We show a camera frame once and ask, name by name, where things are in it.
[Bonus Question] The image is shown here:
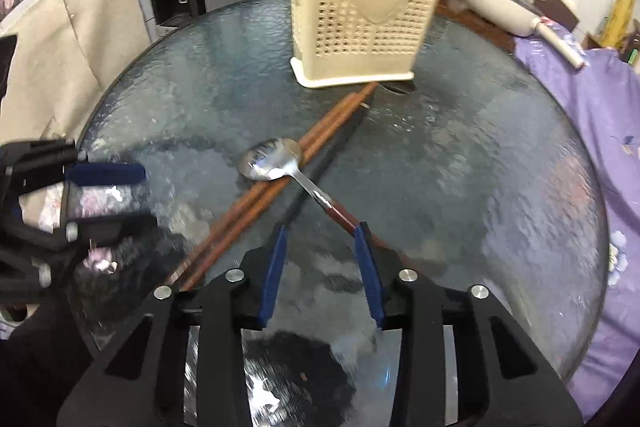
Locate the beige cloth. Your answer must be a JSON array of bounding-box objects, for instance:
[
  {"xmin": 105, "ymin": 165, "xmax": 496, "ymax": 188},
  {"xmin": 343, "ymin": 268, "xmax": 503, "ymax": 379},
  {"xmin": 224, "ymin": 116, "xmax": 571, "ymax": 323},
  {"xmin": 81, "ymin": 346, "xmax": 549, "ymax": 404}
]
[{"xmin": 0, "ymin": 0, "xmax": 156, "ymax": 228}]

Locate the wooden-handled metal spoon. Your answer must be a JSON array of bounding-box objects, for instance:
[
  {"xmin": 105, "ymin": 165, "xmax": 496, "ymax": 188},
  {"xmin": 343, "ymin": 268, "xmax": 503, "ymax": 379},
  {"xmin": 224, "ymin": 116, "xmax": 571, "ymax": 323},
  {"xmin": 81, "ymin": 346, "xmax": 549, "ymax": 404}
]
[{"xmin": 238, "ymin": 137, "xmax": 362, "ymax": 233}]

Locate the purple floral cloth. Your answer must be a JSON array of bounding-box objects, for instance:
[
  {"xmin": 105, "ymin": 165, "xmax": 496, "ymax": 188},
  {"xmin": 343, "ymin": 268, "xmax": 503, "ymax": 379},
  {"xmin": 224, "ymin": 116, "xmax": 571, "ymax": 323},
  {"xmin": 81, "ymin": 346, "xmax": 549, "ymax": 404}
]
[{"xmin": 512, "ymin": 22, "xmax": 640, "ymax": 423}]

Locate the brown glass bottle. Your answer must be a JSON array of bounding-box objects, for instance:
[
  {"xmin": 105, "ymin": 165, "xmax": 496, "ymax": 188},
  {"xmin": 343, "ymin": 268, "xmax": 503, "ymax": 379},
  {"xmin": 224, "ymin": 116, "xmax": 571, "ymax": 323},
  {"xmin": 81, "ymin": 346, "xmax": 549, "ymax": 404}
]
[{"xmin": 625, "ymin": 19, "xmax": 640, "ymax": 68}]

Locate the yellow film roll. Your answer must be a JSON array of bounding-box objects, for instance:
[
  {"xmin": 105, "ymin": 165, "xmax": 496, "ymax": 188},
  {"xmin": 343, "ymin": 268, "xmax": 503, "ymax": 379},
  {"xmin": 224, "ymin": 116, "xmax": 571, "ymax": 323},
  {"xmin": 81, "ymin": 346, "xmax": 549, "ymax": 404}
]
[{"xmin": 600, "ymin": 0, "xmax": 636, "ymax": 50}]

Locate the cream plastic utensil holder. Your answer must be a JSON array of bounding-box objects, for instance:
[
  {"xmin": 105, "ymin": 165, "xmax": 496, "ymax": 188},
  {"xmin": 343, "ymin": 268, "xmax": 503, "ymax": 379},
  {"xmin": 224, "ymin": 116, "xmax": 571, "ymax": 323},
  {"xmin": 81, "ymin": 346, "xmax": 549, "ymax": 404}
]
[{"xmin": 284, "ymin": 0, "xmax": 453, "ymax": 88}]

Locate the brown wooden chopstick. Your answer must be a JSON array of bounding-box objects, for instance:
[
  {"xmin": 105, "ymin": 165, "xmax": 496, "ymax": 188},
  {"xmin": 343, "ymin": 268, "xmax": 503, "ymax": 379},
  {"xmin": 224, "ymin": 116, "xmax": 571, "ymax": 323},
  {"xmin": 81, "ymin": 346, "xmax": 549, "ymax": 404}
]
[
  {"xmin": 179, "ymin": 89, "xmax": 377, "ymax": 293},
  {"xmin": 165, "ymin": 82, "xmax": 378, "ymax": 285}
]

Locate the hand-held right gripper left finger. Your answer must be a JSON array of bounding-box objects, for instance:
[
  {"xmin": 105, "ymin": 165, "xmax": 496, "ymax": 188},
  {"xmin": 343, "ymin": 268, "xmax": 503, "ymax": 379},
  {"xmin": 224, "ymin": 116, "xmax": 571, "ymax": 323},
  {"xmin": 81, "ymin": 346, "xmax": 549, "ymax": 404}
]
[{"xmin": 56, "ymin": 223, "xmax": 290, "ymax": 427}]

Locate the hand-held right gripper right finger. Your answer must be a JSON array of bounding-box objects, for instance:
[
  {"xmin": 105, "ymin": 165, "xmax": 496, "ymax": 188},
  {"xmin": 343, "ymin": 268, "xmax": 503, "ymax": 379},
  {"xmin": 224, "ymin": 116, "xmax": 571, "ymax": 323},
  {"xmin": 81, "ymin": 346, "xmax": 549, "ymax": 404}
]
[{"xmin": 353, "ymin": 221, "xmax": 585, "ymax": 427}]

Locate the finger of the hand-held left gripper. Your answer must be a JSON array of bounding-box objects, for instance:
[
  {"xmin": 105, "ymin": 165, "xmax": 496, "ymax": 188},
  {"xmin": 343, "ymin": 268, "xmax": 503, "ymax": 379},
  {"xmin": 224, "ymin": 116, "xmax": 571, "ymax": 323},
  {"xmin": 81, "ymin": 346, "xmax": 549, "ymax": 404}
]
[
  {"xmin": 50, "ymin": 212, "xmax": 161, "ymax": 253},
  {"xmin": 10, "ymin": 139, "xmax": 147, "ymax": 195}
]

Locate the cream pan with glass lid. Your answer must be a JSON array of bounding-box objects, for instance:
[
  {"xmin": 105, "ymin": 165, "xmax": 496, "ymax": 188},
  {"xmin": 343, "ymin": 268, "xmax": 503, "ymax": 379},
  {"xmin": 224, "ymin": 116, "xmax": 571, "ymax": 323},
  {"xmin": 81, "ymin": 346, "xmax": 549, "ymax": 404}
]
[{"xmin": 462, "ymin": 0, "xmax": 586, "ymax": 70}]

